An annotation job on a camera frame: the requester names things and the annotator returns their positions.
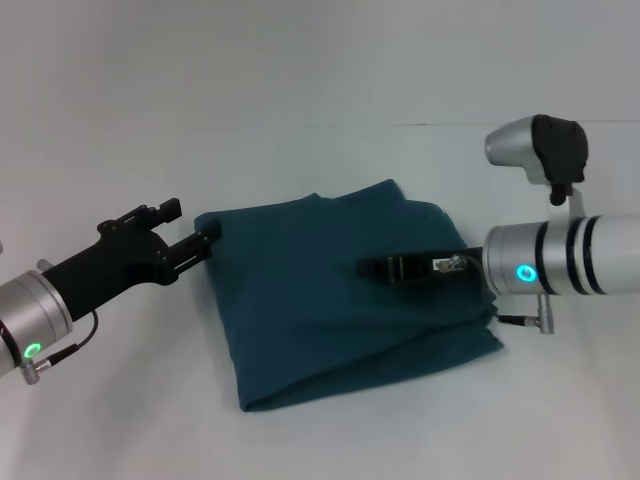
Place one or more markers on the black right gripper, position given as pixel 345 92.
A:
pixel 435 267

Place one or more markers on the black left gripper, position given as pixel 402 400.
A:
pixel 115 267

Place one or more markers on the teal blue t-shirt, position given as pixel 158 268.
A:
pixel 325 310

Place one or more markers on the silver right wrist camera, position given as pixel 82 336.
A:
pixel 535 147

